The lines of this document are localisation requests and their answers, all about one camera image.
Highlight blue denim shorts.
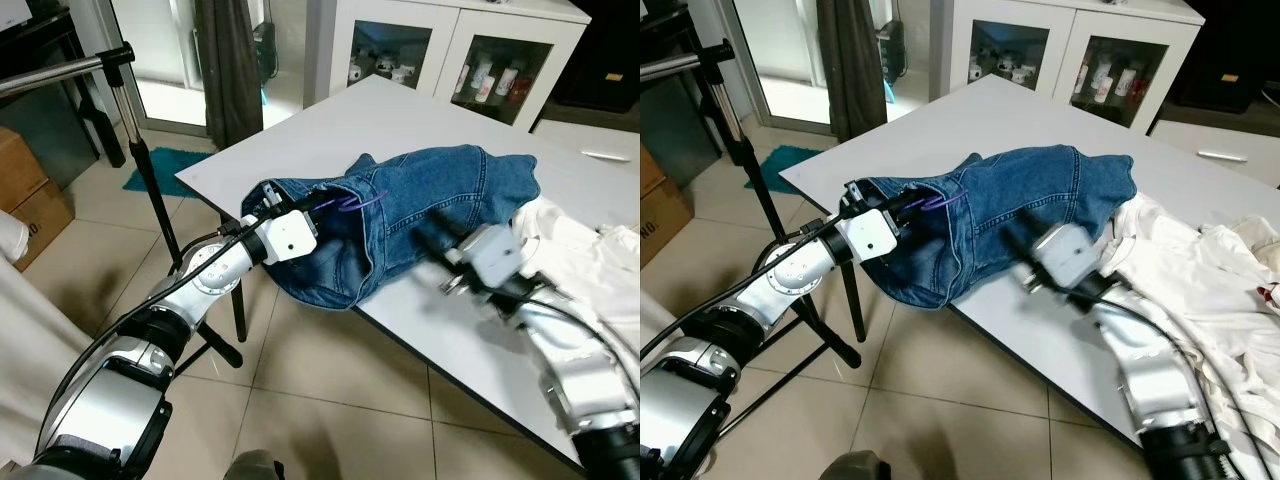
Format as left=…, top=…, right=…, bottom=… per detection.
left=240, top=145, right=543, bottom=311
left=845, top=145, right=1141, bottom=311

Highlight purple plastic hanger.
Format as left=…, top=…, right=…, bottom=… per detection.
left=322, top=190, right=391, bottom=215
left=915, top=188, right=969, bottom=213

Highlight white printed t-shirt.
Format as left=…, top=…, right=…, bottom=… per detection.
left=1195, top=225, right=1280, bottom=401

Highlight teal floor mat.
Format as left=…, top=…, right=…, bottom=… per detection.
left=122, top=147, right=216, bottom=199
left=745, top=145, right=823, bottom=196

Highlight dark grey curtain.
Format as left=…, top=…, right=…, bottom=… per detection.
left=815, top=0, right=893, bottom=143
left=193, top=0, right=267, bottom=151

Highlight white table with black legs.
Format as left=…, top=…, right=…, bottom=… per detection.
left=715, top=73, right=1280, bottom=480
left=175, top=75, right=641, bottom=473

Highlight white drawer unit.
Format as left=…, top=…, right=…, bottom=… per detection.
left=1148, top=118, right=1280, bottom=191
left=528, top=118, right=641, bottom=169

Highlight white glass-door cabinet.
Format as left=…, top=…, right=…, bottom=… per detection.
left=925, top=0, right=1203, bottom=131
left=305, top=0, right=593, bottom=131

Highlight cardboard box with print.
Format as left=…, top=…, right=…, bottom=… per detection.
left=640, top=175, right=669, bottom=268
left=8, top=180, right=77, bottom=273

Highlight chrome and black clothes rack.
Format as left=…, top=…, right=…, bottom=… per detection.
left=640, top=38, right=791, bottom=276
left=0, top=43, right=188, bottom=276

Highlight black desk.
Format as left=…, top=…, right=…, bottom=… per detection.
left=640, top=0, right=746, bottom=186
left=0, top=5, right=129, bottom=169

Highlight black television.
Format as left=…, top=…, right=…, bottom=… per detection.
left=550, top=0, right=641, bottom=113
left=1168, top=0, right=1280, bottom=113

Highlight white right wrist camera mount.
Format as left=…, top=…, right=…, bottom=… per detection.
left=1030, top=222, right=1103, bottom=288
left=462, top=225, right=533, bottom=293

